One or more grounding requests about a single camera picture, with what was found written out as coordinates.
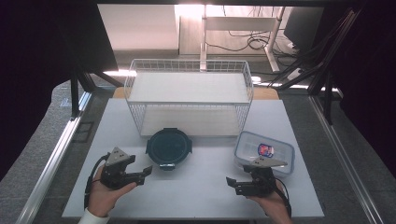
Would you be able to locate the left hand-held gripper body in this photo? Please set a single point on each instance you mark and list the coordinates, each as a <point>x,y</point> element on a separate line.
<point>115,169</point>

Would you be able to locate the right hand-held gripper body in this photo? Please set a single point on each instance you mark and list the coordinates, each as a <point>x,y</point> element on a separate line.
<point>261,179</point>

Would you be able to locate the round dark blue lidded container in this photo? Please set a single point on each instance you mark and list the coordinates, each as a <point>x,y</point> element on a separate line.
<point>169,148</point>

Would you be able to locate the clear rectangular lidded container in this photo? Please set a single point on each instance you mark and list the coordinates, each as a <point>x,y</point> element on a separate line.
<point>249,148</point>

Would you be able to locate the person's left hand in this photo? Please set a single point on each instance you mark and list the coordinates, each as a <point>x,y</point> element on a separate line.
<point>104,196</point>

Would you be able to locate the person's right hand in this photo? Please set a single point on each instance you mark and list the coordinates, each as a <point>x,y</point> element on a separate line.
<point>274,205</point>

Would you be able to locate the wooden desk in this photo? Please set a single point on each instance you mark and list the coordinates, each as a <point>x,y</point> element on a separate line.
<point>264,93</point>

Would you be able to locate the black metal stand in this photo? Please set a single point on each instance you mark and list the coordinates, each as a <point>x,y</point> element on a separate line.
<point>74,93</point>
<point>327,93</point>

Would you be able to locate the dark curtain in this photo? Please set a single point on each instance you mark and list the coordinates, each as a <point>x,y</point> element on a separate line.
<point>370,77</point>
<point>40,62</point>

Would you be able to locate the white panel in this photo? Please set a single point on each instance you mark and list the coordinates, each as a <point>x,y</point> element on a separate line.
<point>140,26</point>

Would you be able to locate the white desk with metal legs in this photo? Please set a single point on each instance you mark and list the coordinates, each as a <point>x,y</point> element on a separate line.
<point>239,23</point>

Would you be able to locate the dark monitor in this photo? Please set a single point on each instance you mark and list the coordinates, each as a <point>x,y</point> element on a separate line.
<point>303,26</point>

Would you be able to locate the aluminium rail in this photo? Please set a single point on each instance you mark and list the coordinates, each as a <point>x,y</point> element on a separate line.
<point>345,161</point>
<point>53,165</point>

